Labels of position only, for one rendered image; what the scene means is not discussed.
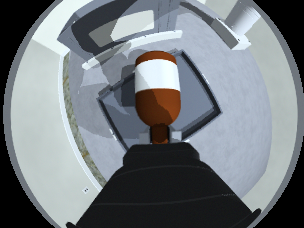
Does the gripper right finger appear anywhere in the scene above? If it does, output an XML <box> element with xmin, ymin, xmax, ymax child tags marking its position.
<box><xmin>167</xmin><ymin>125</ymin><xmax>181</xmax><ymax>143</ymax></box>

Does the brown glass bottle with white label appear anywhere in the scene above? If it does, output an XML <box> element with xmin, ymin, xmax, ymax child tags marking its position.
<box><xmin>135</xmin><ymin>51</ymin><xmax>181</xmax><ymax>144</ymax></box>

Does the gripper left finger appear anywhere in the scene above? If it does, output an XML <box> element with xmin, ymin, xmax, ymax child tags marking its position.
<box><xmin>139</xmin><ymin>126</ymin><xmax>152</xmax><ymax>144</ymax></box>

